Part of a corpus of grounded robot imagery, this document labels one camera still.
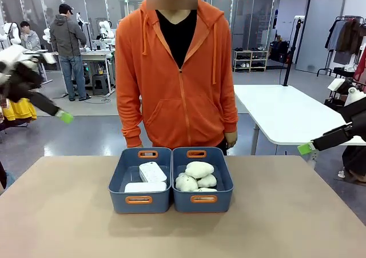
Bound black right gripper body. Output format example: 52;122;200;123
339;97;366;142

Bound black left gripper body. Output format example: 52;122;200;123
0;59;44;103

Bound white digital clock with buttons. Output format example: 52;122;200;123
138;161;168;184

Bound person's left hand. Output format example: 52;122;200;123
224;132;238;149

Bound white desk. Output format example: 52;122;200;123
24;49;55;86

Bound yellow cloth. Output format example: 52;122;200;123
2;97;38;122

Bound person in black trousers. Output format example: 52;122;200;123
337;143;366;184

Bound person in grey hoodie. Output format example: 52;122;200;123
19;20;42;52

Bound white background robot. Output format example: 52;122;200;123
97;19;116;49
0;22;22;46

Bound red garment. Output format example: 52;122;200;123
353;45;366;86

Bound white table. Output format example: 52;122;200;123
233;84;366;156

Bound grey stool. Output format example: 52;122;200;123
91;74;111;96

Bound man in grey jacket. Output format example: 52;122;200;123
49;3;92;102

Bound clothes rack with garments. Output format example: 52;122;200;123
316;15;366;77

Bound black tripod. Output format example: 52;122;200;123
282;17;304;87

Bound wooden shoe rack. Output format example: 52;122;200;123
233;49;269;73

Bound person in orange hoodie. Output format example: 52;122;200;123
115;0;238;156

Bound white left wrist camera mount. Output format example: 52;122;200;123
34;51;58;66

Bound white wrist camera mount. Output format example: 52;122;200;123
327;77;347;92
34;51;58;66

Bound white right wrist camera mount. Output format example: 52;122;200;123
327;77;347;92

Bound blue basket orange handles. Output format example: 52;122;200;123
108;146;173;215
171;146;234;214

